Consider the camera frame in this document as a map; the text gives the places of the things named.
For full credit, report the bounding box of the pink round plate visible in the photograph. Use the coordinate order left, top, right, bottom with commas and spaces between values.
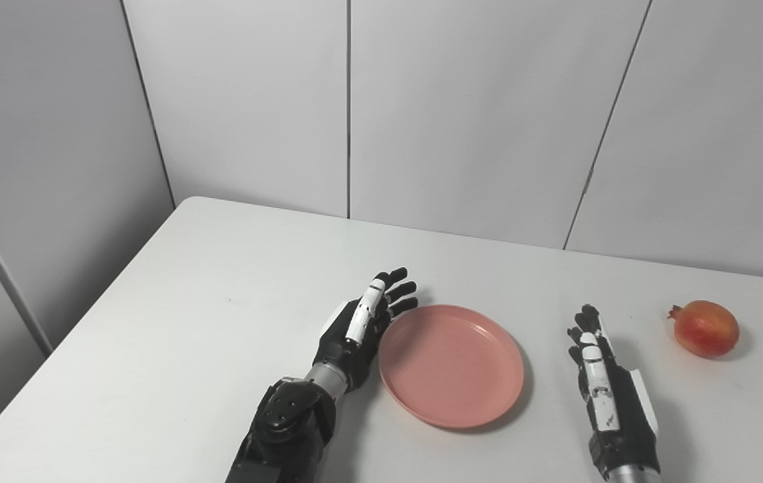
378, 305, 526, 429

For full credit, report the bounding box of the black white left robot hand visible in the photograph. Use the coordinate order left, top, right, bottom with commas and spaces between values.
312, 267, 419, 393

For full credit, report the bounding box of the red orange pomegranate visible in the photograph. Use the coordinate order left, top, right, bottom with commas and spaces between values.
667, 300, 740, 359

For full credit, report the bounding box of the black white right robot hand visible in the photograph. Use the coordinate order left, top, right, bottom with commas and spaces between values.
567, 305, 662, 474

